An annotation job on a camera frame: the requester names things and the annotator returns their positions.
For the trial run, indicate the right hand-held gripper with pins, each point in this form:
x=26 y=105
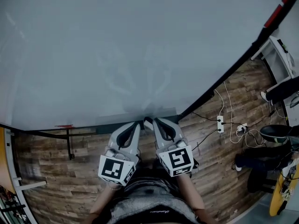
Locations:
x=178 y=158

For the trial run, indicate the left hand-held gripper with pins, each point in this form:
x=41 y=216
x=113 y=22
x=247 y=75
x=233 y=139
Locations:
x=112 y=169

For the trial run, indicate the white eraser block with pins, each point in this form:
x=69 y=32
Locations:
x=148 y=124

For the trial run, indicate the person's right forearm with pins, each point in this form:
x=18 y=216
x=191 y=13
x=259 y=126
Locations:
x=190 y=195

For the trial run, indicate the person's left forearm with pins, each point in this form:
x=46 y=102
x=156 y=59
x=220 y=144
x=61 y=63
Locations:
x=105 y=202

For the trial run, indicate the whiteboard with black stand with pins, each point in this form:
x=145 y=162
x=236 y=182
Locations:
x=116 y=55

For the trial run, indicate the person's black trouser legs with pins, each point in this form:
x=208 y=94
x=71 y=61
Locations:
x=154 y=174

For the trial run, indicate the long white power strip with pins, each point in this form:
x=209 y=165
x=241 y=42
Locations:
x=220 y=124

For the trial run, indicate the red sticker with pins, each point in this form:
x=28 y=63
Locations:
x=64 y=126

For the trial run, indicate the small white power strip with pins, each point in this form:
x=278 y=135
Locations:
x=241 y=128

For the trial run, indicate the person's black shirt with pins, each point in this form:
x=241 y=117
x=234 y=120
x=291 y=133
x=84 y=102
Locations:
x=161 y=216

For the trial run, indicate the black hard-shell backpack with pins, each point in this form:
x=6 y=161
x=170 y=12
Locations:
x=273 y=132

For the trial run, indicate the yellow round table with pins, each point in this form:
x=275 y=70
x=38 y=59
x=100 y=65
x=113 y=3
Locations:
x=274 y=204

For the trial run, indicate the dark metal rack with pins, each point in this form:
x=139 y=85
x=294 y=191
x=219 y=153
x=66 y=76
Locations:
x=11 y=209

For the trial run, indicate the black pouch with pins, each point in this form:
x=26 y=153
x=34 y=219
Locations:
x=281 y=207

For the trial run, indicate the white rounded item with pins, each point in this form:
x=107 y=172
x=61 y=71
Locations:
x=290 y=60

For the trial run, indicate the black green item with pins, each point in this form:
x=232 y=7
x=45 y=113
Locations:
x=282 y=45

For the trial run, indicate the yellow table with white frame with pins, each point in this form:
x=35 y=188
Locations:
x=4 y=160

